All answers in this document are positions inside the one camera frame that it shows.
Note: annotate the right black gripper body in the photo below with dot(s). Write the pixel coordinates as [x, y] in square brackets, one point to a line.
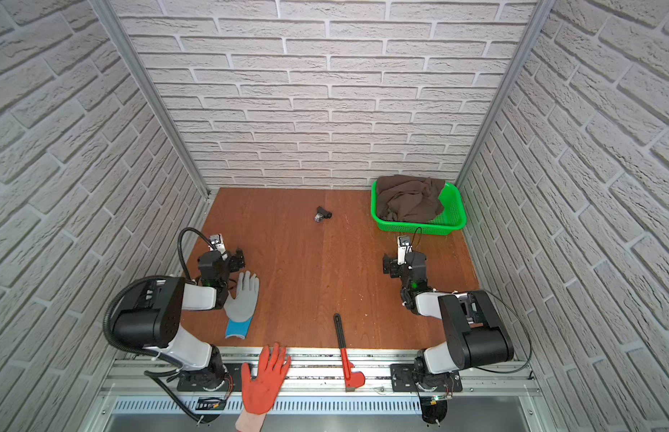
[395, 265]

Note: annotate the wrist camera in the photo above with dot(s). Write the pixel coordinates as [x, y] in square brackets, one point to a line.
[217, 243]
[404, 246]

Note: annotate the small black clamp part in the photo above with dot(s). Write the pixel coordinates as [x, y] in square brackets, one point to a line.
[322, 214]

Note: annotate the red work glove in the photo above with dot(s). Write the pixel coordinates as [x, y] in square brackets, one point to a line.
[259, 393]

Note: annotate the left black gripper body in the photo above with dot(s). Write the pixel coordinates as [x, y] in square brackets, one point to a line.
[233, 262]

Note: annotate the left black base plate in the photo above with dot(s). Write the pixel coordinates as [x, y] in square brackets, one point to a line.
[212, 379]

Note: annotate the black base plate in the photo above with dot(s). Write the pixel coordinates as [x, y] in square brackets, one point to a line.
[212, 379]
[412, 378]

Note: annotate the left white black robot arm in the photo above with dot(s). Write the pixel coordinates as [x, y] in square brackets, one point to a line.
[145, 319]

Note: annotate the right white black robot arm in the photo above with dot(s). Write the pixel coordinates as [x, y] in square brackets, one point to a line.
[473, 330]

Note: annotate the green plastic basket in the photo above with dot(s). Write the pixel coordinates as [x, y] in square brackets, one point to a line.
[453, 217]

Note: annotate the aluminium mounting rail frame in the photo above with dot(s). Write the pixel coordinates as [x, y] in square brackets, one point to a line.
[503, 397]

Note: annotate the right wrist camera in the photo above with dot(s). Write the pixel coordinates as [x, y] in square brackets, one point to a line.
[404, 246]

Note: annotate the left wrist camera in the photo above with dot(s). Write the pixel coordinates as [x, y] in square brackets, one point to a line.
[217, 243]

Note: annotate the brown trousers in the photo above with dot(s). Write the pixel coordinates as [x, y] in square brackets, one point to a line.
[408, 198]

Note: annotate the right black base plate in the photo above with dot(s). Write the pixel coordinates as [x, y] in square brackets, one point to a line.
[412, 378]

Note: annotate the red black pipe wrench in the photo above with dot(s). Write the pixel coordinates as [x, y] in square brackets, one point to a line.
[352, 379]

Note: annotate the grey blue work glove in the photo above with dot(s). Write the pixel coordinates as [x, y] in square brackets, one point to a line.
[241, 308]

